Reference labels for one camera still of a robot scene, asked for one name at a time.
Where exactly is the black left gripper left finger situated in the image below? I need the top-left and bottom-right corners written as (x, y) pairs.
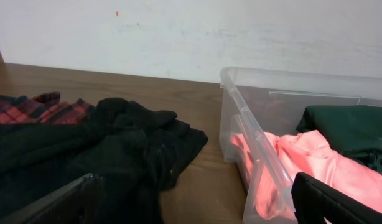
top-left (0, 173), bottom-right (106, 224)

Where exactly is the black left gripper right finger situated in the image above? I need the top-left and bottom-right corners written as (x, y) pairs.
top-left (291, 172), bottom-right (382, 224)

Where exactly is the green cloth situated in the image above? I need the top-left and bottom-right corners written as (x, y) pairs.
top-left (296, 105), bottom-right (382, 172)

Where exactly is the pink crumpled cloth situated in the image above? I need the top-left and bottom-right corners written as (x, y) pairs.
top-left (231, 131), bottom-right (382, 220)

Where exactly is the black crumpled garment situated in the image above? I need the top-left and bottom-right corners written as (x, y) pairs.
top-left (0, 98), bottom-right (208, 223)

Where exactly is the red plaid shirt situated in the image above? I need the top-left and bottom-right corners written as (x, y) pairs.
top-left (0, 92), bottom-right (95, 124)

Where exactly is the clear plastic storage bin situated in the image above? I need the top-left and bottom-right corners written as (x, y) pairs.
top-left (220, 67), bottom-right (382, 224)

